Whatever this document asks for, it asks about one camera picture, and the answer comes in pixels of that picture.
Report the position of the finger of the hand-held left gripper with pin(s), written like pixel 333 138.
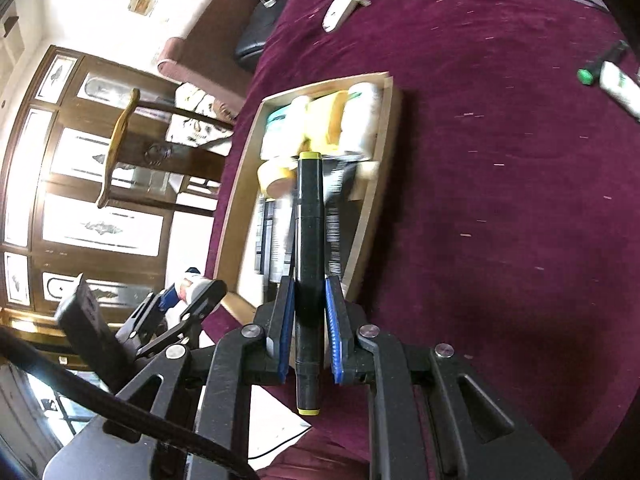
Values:
pixel 205 300
pixel 167 299

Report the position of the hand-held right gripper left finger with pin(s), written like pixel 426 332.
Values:
pixel 285 330

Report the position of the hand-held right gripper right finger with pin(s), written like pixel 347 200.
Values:
pixel 334 335

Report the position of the wooden tray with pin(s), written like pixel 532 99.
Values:
pixel 240 270

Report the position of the black marker yellow caps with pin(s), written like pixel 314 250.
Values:
pixel 307 260

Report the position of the blue cartoon wipes pack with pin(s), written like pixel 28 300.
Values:
pixel 274 130

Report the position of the white tube bottle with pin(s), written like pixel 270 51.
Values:
pixel 296 120

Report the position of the yellow snack packet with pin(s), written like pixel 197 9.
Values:
pixel 325 120

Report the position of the large white bottle green label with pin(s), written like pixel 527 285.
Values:
pixel 362 115

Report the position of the white paper sheet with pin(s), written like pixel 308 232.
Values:
pixel 270 425

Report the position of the wooden glass cabinet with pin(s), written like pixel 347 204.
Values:
pixel 37 210

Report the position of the wooden chair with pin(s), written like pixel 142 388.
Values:
pixel 117 145

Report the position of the patterned white black cloth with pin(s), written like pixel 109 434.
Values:
pixel 195 110

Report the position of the black chair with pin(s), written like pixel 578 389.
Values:
pixel 255 35

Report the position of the brown armchair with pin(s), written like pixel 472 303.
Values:
pixel 210 20

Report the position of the white key tag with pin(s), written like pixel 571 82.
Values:
pixel 337 12

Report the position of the black marker green cap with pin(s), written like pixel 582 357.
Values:
pixel 602 62

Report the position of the beige wall plate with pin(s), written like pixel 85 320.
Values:
pixel 140 4

